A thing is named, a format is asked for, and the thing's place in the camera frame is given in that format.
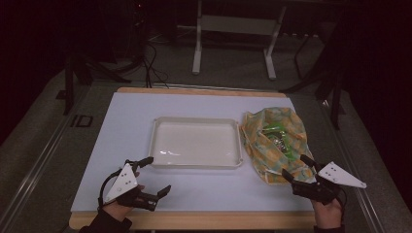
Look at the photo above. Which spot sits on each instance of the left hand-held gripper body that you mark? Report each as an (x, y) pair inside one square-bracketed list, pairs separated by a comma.
[(124, 183)]

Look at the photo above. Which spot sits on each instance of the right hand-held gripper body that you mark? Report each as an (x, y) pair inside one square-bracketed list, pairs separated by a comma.
[(327, 183)]

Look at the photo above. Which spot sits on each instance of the green plastic packet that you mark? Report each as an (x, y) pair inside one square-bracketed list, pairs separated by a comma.
[(281, 139)]

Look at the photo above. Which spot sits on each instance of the white plastic tray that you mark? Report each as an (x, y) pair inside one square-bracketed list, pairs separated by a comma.
[(194, 144)]

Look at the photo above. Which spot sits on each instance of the person's left hand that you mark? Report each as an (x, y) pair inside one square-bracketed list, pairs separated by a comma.
[(124, 207)]

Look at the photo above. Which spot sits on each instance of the person's right hand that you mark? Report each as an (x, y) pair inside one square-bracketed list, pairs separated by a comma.
[(327, 213)]

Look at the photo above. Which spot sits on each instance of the yellow patterned cloth bag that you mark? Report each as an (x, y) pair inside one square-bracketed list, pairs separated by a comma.
[(259, 152)]

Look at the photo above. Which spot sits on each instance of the black metal stand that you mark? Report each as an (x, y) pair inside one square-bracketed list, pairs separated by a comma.
[(84, 74), (327, 87)]

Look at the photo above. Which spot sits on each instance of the white metal desk frame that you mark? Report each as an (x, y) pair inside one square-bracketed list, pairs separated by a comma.
[(238, 26)]

